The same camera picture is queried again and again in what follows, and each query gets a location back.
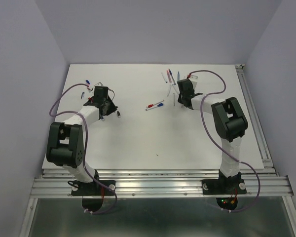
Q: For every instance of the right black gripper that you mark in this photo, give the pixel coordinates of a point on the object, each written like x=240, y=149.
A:
x=179, y=99

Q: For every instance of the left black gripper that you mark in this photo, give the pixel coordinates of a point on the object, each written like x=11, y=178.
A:
x=113, y=108

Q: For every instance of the pink transparent pen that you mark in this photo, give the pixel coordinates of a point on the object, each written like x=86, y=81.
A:
x=169, y=77

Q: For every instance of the blue ballpoint pen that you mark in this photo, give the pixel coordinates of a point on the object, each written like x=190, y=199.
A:
x=171, y=76

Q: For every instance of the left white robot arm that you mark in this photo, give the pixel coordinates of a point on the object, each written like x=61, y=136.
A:
x=67, y=140

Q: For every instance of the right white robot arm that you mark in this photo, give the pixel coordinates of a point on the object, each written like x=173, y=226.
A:
x=229, y=120

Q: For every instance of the red cap marker upper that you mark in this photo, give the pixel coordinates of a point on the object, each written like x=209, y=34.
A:
x=155, y=104

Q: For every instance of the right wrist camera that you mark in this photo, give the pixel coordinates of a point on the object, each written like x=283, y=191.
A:
x=194, y=80

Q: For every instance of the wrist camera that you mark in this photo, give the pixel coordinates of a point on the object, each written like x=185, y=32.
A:
x=97, y=85
x=194, y=80

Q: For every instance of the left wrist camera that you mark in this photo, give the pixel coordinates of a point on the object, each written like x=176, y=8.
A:
x=97, y=85

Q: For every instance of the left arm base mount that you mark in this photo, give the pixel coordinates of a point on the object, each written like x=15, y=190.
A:
x=93, y=195

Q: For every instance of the aluminium rail right side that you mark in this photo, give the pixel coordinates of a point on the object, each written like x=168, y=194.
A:
x=257, y=128

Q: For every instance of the aluminium rail frame front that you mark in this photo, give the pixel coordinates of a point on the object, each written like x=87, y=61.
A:
x=153, y=184

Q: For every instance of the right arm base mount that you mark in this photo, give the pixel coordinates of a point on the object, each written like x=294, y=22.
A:
x=226, y=188

